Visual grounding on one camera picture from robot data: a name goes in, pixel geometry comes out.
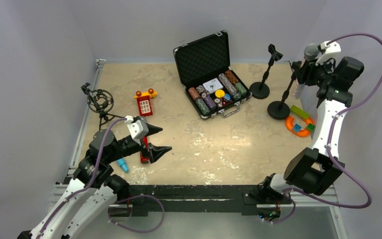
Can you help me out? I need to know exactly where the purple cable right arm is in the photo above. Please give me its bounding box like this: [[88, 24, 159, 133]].
[[283, 33, 382, 210]]

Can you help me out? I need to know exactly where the red yellow toy block truck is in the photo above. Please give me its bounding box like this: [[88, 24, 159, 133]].
[[134, 88, 157, 117]]

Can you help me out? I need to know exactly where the black shock mount tripod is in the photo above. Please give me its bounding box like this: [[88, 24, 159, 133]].
[[81, 83, 122, 130]]

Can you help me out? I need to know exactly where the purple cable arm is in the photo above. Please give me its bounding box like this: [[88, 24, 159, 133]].
[[34, 117, 129, 239], [283, 33, 382, 210]]

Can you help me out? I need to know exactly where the purple cable at base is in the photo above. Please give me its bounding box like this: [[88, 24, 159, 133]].
[[107, 194, 165, 234]]

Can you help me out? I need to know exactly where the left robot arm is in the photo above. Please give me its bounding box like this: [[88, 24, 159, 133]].
[[18, 116, 172, 239]]

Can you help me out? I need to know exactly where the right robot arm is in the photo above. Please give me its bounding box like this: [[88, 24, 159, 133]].
[[259, 57, 364, 200]]

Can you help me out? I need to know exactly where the silver glitter microphone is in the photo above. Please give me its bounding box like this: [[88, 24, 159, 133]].
[[293, 43, 320, 99]]

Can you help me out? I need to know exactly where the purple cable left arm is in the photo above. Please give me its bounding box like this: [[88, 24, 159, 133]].
[[34, 117, 129, 239]]

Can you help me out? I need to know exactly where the black poker chip case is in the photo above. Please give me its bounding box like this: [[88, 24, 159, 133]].
[[173, 30, 252, 120]]

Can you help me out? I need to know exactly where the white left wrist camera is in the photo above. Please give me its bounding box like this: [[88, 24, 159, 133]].
[[125, 116, 149, 143]]

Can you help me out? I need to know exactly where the red glitter microphone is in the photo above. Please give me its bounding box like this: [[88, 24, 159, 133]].
[[140, 136, 150, 164]]

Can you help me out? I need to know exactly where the green toy block bar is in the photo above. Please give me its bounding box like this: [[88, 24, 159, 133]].
[[290, 105, 310, 120]]

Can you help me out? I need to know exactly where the black mic stand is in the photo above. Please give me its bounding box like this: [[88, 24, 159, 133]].
[[267, 61, 302, 120], [249, 44, 283, 100]]

